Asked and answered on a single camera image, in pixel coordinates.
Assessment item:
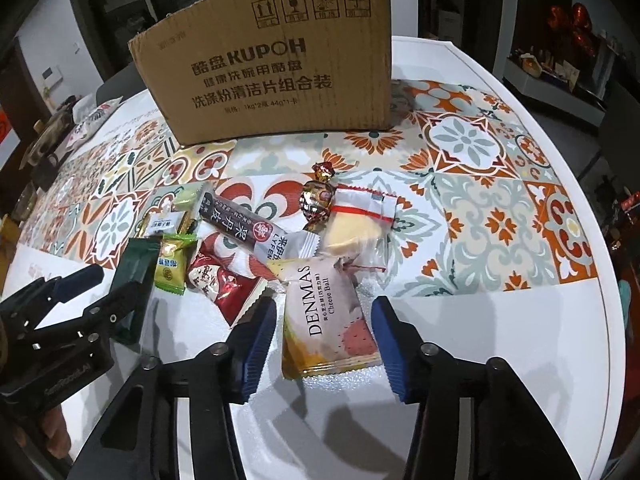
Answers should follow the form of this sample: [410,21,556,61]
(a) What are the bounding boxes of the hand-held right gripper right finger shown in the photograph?
[370,295,583,480]

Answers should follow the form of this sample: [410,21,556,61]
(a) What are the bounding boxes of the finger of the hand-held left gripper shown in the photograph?
[29,279,154,354]
[0,264,105,332]

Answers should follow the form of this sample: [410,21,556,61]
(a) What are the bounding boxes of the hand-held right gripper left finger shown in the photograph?
[75,297,278,480]

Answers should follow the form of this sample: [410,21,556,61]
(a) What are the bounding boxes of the pink cheese ball packet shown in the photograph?
[280,254,383,381]

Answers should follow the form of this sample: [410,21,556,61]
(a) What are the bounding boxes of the dark green snack packet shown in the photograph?
[107,236,164,344]

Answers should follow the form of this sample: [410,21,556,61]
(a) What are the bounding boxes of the small gold snack packet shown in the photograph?
[136,210,193,238]

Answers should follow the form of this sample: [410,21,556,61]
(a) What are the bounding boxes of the silver and white tube packet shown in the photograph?
[200,182,321,261]

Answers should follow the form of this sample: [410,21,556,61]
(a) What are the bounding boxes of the clear red-striped plastic packet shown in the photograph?
[320,185,401,273]

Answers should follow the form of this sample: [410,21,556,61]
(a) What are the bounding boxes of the red gold foil candy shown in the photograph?
[299,161,337,233]

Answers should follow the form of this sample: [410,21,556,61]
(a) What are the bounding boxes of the brown cardboard box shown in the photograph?
[127,0,393,147]

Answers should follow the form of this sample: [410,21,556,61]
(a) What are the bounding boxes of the person's left hand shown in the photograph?
[39,396,72,462]

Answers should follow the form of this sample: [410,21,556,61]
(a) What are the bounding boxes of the red white snack packet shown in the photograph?
[185,232,271,328]

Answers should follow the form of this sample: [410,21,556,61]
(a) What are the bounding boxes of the pale yellow snack packet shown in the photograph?
[266,257,303,282]

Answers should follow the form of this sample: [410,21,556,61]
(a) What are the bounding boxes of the light green snack packet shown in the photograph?
[152,232,198,293]

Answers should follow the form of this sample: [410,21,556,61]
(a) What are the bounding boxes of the pale green snack packet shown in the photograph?
[170,184,208,213]

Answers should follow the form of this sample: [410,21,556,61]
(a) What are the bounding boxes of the electric cooking pot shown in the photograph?
[27,107,76,171]

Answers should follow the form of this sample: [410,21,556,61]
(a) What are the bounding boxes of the white red-printed bag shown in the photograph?
[65,97,123,148]

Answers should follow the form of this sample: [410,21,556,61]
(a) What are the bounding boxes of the patterned tile-print tablecloth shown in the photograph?
[0,35,618,480]

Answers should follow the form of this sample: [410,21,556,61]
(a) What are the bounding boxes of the grey chair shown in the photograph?
[97,66,148,107]

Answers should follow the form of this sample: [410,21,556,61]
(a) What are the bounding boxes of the white low sideboard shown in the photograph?
[502,50,608,128]

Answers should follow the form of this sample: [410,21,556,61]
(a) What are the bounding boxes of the red foil balloons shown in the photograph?
[546,2,598,58]

